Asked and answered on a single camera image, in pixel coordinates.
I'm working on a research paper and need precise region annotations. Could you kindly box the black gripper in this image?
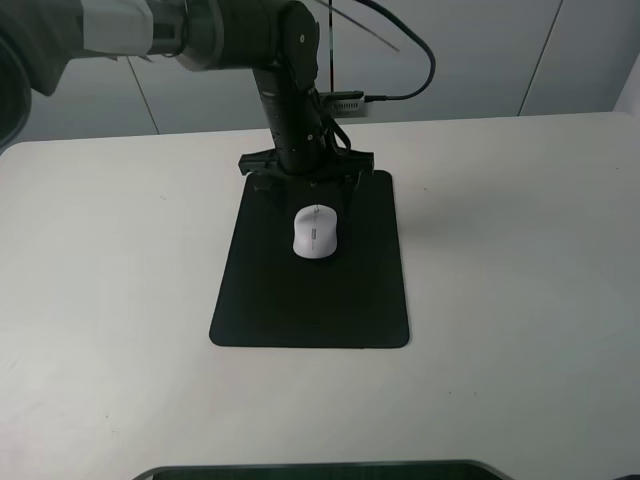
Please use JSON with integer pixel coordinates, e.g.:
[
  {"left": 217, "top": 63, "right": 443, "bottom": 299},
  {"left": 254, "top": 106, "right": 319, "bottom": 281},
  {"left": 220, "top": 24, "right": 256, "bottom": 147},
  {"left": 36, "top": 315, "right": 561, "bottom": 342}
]
[{"left": 239, "top": 69, "right": 374, "bottom": 217}]

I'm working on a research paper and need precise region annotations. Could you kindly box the white computer mouse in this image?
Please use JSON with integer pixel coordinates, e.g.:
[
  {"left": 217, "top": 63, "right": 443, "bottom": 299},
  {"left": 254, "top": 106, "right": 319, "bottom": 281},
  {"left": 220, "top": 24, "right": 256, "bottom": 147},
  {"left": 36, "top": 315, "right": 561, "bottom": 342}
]
[{"left": 293, "top": 204, "right": 338, "bottom": 260}]

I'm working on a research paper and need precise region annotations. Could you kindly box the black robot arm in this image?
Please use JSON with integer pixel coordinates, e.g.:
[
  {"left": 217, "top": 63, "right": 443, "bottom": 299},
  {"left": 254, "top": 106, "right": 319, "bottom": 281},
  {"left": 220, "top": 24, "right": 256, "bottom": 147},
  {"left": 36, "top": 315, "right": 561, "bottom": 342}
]
[{"left": 1, "top": 1, "right": 374, "bottom": 205}]

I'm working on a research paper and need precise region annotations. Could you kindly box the black mouse pad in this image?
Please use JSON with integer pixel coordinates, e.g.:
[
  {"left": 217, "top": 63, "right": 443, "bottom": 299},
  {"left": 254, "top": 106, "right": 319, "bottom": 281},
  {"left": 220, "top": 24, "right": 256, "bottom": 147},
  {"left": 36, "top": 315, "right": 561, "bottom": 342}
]
[{"left": 209, "top": 170, "right": 410, "bottom": 349}]

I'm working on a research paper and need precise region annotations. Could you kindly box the dark panel at table edge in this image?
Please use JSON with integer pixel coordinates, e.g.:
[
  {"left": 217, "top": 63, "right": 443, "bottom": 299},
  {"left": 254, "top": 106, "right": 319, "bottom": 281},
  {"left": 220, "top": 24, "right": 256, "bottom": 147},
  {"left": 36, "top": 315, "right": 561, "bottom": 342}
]
[{"left": 136, "top": 460, "right": 510, "bottom": 479}]

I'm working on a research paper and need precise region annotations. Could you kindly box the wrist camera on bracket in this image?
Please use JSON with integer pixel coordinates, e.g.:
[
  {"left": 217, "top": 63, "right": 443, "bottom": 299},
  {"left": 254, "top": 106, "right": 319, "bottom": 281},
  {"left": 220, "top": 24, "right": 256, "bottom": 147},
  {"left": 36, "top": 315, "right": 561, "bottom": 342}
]
[{"left": 319, "top": 91, "right": 368, "bottom": 119}]

